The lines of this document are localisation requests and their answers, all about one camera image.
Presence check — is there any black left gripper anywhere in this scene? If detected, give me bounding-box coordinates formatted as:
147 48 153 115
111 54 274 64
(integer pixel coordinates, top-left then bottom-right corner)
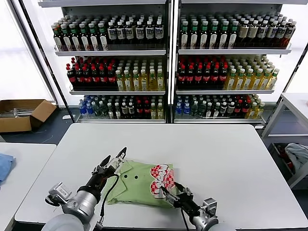
85 147 128 193

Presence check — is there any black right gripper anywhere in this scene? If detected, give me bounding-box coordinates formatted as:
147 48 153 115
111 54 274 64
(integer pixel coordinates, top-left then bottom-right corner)
160 182 203 218

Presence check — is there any light green polo shirt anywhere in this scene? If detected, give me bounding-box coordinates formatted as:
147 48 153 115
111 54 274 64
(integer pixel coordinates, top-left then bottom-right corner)
103 158 180 209

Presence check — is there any grey white clothes pile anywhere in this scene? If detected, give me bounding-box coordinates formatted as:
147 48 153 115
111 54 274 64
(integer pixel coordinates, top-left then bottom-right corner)
284 142 308 170

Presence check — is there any grey metal shelf board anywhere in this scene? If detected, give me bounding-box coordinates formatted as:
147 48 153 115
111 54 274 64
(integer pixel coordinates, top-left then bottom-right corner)
179 0 308 6
173 117 265 125
37 0 167 9
175 89 275 95
177 48 292 56
54 49 167 57
76 117 167 124
69 89 167 96

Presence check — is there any clear plastic packaging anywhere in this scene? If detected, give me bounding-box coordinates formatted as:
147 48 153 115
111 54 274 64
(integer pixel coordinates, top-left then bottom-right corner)
0 107 34 119

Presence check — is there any brown cardboard box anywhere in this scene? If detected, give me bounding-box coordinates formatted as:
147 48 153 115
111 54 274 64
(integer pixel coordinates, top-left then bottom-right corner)
0 99 57 134

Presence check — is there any blue folded cloth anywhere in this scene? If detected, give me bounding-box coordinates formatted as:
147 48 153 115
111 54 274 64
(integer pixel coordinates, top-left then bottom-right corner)
0 154 16 186

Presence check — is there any dark storage bin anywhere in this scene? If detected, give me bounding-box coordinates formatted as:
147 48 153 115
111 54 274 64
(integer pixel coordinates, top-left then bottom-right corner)
269 142 308 186

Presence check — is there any dark tea bottle green label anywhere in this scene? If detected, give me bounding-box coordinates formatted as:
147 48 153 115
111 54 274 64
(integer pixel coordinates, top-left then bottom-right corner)
218 21 229 50
189 21 199 50
228 21 239 50
199 21 209 50
180 21 190 50
88 23 99 51
78 23 90 51
97 22 109 51
60 24 72 51
209 21 219 50
69 23 81 51

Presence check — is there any dark bottle white blue label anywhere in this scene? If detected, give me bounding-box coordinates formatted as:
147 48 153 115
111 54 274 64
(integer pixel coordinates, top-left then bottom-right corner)
154 20 164 46
256 20 269 48
144 20 155 46
275 21 288 48
107 21 117 46
116 21 126 46
125 21 135 46
266 20 279 48
135 20 145 46

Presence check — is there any grey metal shelving unit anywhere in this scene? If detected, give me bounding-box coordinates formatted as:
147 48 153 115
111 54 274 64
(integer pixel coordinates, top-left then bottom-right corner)
37 0 172 125
172 0 308 126

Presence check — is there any dark bottle beige label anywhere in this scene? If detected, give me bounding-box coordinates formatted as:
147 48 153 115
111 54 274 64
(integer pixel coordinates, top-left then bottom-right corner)
247 20 259 48
237 20 250 48

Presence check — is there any red brown tea bottle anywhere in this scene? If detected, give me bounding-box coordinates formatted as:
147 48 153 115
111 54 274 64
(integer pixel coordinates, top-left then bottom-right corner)
281 21 296 49

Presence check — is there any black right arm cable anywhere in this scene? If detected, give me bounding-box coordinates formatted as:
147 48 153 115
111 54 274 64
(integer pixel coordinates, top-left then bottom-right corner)
180 208 190 231

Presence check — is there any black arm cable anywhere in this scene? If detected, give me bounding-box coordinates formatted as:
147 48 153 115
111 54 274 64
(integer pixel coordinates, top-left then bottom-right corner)
180 208 190 231
96 173 120 228

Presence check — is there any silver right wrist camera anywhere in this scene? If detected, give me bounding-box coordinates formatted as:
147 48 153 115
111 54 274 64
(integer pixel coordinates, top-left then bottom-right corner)
203 197 218 216

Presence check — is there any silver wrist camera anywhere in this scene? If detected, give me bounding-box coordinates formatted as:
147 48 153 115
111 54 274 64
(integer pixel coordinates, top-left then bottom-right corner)
45 182 73 205
203 197 218 216

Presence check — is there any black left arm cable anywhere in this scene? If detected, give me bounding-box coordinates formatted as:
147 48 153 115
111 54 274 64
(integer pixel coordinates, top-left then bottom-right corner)
96 173 120 228

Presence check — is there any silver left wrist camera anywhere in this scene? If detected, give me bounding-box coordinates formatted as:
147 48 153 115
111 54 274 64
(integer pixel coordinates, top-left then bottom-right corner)
45 182 73 205

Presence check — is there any black slanted metal post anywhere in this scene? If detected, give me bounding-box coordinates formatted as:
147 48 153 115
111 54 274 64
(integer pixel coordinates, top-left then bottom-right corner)
9 0 74 120
262 44 308 127

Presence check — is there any grey metal frame side table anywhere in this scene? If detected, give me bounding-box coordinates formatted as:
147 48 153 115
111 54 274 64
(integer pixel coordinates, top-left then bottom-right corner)
260 92 308 190

